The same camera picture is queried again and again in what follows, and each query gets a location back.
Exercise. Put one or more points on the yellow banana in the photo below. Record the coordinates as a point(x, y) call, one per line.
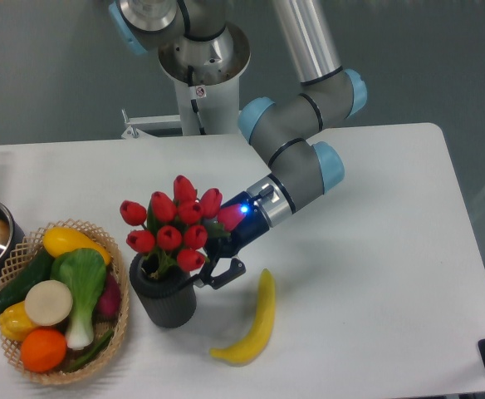
point(248, 348)

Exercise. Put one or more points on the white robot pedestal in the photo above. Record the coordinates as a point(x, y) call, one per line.
point(202, 110)

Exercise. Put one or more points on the purple sweet potato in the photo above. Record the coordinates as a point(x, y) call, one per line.
point(108, 304)

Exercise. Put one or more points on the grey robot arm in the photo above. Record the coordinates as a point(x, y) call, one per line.
point(205, 55)

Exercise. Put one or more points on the yellow squash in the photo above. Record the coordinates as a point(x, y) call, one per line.
point(60, 240)

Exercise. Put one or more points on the green bok choy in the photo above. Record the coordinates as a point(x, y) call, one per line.
point(83, 271)

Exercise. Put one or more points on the dark grey ribbed vase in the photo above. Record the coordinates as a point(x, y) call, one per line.
point(169, 302)

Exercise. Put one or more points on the orange fruit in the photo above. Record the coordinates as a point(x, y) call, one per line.
point(43, 349)

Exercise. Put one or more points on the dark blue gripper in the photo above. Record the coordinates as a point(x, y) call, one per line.
point(247, 224)

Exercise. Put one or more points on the yellow bell pepper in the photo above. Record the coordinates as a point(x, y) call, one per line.
point(15, 325)

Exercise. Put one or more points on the red tulip bouquet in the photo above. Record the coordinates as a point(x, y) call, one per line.
point(172, 231)

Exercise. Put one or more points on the dark green cucumber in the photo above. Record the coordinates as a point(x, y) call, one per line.
point(37, 271)

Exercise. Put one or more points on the white round radish slice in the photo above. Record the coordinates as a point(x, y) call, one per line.
point(48, 303)

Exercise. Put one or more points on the woven wicker basket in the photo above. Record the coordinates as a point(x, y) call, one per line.
point(111, 328)

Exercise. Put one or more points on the green bean pod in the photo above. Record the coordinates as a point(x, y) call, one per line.
point(93, 352)

